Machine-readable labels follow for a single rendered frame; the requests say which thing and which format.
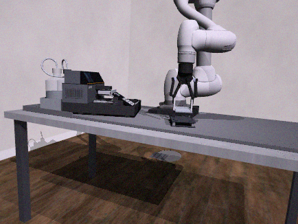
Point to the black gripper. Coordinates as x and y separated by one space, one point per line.
184 77

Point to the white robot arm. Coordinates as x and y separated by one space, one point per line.
199 36

